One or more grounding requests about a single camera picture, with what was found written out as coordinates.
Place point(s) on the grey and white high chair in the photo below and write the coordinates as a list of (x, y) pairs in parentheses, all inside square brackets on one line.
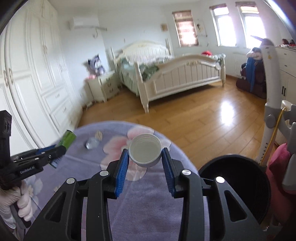
[(270, 81)]

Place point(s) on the white jar lid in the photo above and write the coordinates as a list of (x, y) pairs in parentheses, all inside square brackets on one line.
[(144, 150)]

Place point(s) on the white dresser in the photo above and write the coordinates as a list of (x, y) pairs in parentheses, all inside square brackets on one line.
[(288, 69)]

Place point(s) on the green packet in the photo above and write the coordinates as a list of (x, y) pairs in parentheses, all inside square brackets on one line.
[(68, 140)]

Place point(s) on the window with brown blind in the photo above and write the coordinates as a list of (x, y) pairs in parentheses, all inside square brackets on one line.
[(186, 27)]

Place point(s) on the white wardrobe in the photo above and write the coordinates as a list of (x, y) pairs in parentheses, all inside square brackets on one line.
[(34, 69)]

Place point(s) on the person's left hand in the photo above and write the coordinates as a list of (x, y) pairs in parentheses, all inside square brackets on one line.
[(8, 199)]

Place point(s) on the round purple flower rug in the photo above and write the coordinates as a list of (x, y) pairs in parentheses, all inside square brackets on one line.
[(143, 208)]

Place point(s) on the white radiator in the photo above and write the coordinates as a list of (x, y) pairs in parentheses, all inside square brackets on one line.
[(238, 64)]

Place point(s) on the pile of dark clothes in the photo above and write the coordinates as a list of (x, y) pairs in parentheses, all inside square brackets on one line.
[(252, 74)]

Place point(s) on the crumpled clear plastic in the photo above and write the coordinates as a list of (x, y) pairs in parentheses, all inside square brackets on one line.
[(92, 143)]

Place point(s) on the white nightstand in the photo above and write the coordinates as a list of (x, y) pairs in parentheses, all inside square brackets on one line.
[(106, 87)]

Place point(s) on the wall decal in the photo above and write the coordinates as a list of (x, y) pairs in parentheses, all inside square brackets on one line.
[(200, 29)]

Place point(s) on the white air conditioner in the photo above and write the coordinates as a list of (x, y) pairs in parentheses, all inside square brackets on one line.
[(84, 22)]

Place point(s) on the white wooden bed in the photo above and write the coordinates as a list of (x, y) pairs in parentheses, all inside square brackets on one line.
[(185, 71)]

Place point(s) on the pink plush cloth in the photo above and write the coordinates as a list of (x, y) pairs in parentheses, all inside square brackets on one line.
[(281, 166)]

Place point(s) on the pink item on nightstand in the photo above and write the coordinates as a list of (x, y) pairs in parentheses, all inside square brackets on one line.
[(91, 77)]

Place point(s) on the red cloth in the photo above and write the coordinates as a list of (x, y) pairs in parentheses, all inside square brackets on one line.
[(206, 53)]

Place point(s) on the bright window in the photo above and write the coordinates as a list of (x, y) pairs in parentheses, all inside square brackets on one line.
[(252, 25), (224, 25)]

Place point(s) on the purple plush toy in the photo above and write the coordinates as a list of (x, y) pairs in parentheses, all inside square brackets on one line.
[(96, 64)]

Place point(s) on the black trash bin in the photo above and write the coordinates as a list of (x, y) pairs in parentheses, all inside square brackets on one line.
[(242, 185)]

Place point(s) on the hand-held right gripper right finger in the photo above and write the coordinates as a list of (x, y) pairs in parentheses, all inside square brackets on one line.
[(167, 173)]

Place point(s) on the small wall picture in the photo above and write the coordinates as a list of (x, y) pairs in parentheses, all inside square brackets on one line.
[(164, 27)]

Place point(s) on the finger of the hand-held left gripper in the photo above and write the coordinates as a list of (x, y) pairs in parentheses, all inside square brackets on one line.
[(56, 154), (46, 149)]

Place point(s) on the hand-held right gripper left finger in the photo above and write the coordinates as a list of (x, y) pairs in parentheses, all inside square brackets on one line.
[(121, 176)]

